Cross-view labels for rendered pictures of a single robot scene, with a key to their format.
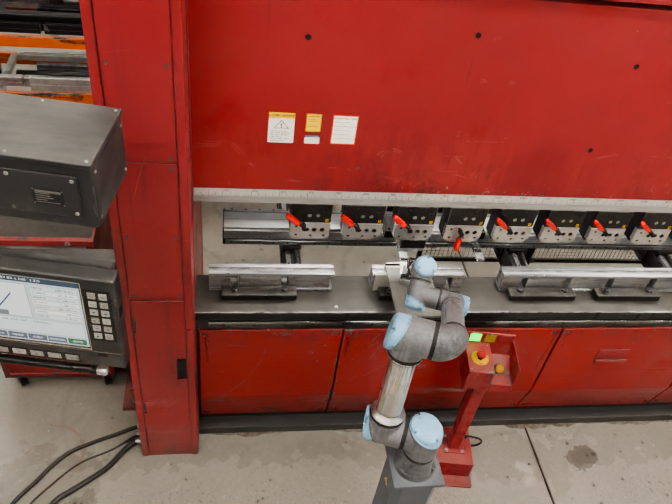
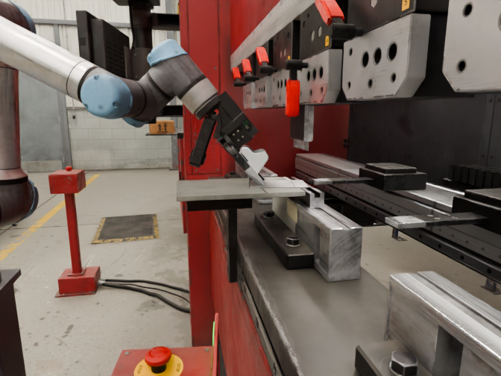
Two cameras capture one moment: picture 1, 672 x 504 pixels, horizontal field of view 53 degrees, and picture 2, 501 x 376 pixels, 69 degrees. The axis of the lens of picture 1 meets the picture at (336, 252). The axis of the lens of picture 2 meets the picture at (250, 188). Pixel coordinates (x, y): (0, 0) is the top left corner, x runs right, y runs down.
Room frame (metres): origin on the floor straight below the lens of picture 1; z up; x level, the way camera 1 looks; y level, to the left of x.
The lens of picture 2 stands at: (1.96, -1.12, 1.16)
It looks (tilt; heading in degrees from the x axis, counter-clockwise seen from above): 12 degrees down; 91
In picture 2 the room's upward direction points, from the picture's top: straight up
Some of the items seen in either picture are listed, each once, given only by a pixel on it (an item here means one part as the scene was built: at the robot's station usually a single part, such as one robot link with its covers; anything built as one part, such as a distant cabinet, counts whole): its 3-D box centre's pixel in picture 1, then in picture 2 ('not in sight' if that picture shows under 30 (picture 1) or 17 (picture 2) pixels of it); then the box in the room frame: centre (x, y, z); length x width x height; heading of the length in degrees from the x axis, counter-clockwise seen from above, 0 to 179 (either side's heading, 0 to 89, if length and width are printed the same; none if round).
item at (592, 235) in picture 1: (605, 221); not in sight; (2.22, -1.05, 1.26); 0.15 x 0.09 x 0.17; 102
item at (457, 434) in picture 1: (467, 411); not in sight; (1.83, -0.69, 0.39); 0.05 x 0.05 x 0.54; 5
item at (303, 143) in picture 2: (412, 241); (300, 127); (2.05, -0.30, 1.13); 0.10 x 0.02 x 0.10; 102
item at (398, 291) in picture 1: (413, 291); (236, 187); (1.91, -0.33, 1.00); 0.26 x 0.18 x 0.01; 12
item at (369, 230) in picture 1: (362, 216); (275, 77); (2.00, -0.08, 1.26); 0.15 x 0.09 x 0.17; 102
